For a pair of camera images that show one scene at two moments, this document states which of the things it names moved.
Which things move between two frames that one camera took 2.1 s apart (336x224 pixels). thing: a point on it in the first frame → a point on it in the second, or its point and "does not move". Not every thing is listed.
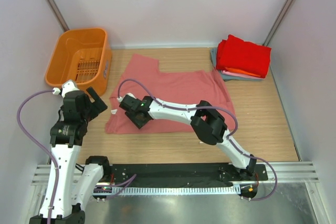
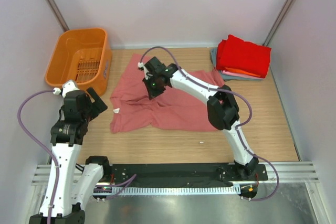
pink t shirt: x=140 y=75 does not move
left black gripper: x=97 y=105 does not move
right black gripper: x=139 y=124 → x=153 y=94
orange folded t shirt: x=242 y=72 does not move
